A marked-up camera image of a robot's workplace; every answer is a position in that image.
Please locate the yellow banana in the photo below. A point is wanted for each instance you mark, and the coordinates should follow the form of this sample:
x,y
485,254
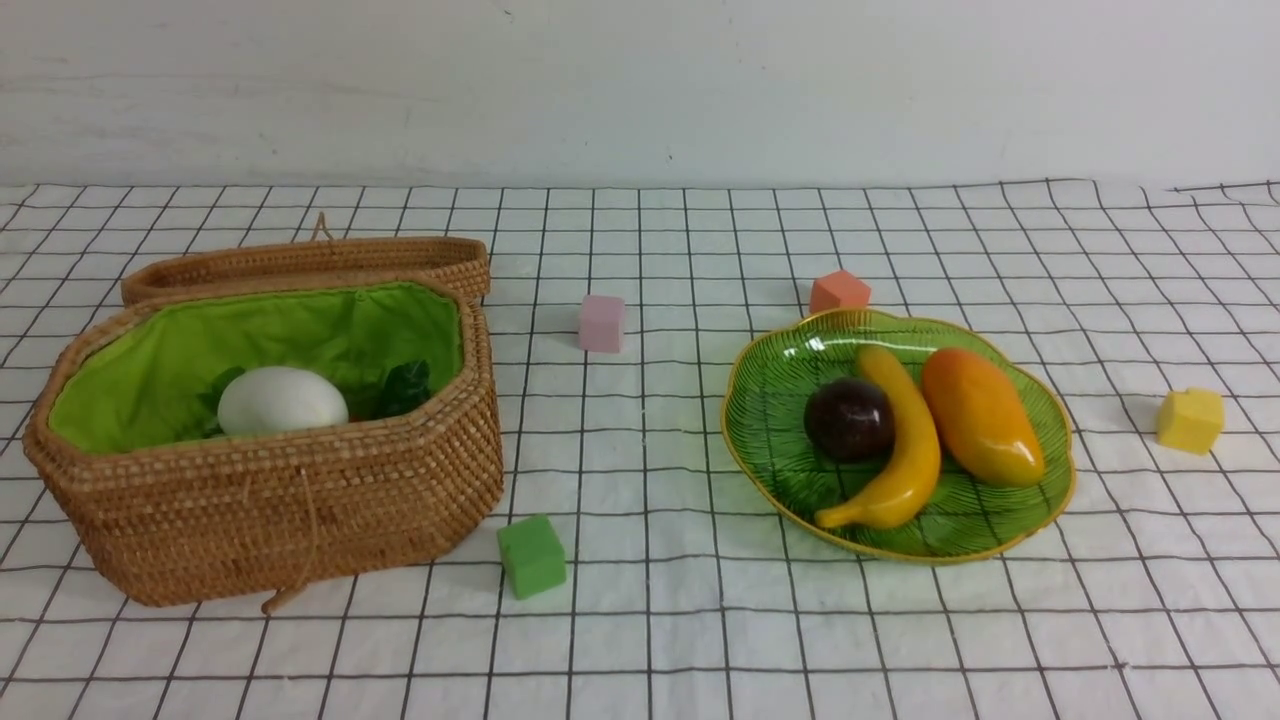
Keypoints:
x,y
907,482

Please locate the orange mango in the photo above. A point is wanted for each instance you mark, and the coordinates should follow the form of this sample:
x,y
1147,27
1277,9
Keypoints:
x,y
981,419

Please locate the white radish with leaves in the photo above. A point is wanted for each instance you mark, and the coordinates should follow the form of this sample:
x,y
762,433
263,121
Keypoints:
x,y
278,399

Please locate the pink foam cube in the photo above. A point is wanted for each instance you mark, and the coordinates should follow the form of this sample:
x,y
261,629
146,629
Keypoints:
x,y
602,320

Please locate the green glass leaf plate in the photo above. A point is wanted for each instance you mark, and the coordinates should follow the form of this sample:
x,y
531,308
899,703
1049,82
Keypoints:
x,y
965,520

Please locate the orange foam cube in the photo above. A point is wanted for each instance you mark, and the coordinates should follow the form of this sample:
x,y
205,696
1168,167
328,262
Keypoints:
x,y
838,289

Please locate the green foam cube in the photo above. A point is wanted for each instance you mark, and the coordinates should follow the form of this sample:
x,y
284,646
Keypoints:
x,y
533,556

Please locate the woven rattan basket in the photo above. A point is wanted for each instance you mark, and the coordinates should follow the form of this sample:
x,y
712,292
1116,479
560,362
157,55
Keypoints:
x,y
170,515

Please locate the yellow foam cube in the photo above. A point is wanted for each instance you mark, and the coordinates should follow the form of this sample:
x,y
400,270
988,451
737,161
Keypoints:
x,y
1190,420

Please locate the white checkered tablecloth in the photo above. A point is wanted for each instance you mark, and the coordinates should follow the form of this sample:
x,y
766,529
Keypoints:
x,y
1153,597

